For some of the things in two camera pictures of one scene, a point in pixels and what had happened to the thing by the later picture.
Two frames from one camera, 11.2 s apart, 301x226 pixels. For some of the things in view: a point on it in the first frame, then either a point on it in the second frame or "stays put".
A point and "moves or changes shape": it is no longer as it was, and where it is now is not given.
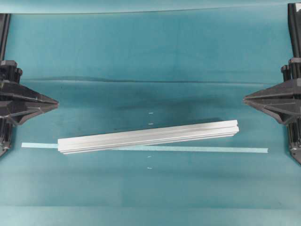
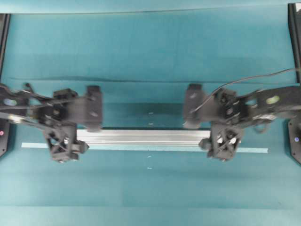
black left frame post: (4, 23) stays put
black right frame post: (294, 28) stays put
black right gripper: (288, 100) to (222, 106)
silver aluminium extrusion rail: (148, 136) moves or changes shape
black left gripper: (15, 100) to (66, 107)
